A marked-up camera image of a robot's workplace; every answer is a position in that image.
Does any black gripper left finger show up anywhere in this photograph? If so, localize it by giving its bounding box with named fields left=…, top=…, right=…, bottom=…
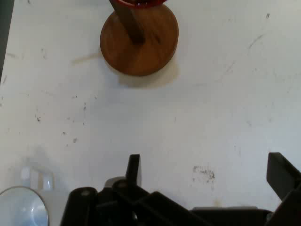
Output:
left=60, top=154, right=206, bottom=226

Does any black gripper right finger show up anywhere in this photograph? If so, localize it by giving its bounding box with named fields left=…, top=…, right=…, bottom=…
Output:
left=265, top=152, right=301, bottom=226

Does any red ceramic mug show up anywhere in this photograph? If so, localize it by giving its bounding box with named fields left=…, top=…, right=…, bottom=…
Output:
left=109, top=0, right=169, bottom=7

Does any wooden mug tree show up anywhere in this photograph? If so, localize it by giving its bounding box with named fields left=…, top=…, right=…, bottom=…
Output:
left=99, top=0, right=179, bottom=77

